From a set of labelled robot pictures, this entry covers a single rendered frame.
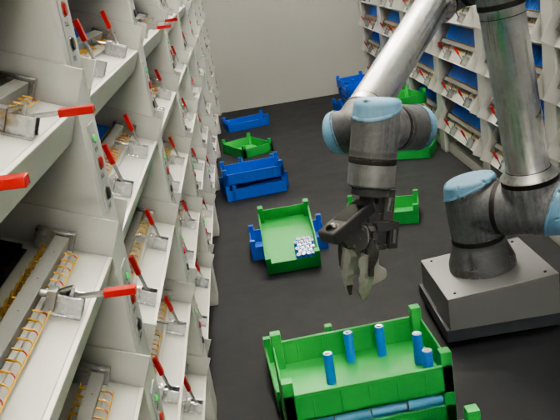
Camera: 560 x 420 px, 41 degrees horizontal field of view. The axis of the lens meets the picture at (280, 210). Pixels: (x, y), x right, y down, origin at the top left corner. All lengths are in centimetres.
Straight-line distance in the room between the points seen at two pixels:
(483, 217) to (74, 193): 133
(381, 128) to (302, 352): 47
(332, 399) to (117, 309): 46
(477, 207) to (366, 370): 77
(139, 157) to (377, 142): 48
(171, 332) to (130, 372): 57
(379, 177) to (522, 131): 67
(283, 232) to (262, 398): 101
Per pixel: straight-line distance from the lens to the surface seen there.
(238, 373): 215
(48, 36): 96
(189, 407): 176
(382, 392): 134
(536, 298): 214
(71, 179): 99
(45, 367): 75
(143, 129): 167
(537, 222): 203
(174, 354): 157
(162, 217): 172
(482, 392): 196
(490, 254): 214
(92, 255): 101
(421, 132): 146
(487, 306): 210
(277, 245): 284
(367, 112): 136
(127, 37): 165
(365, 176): 137
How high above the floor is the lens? 108
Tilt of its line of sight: 18 degrees down
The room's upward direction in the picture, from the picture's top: 9 degrees counter-clockwise
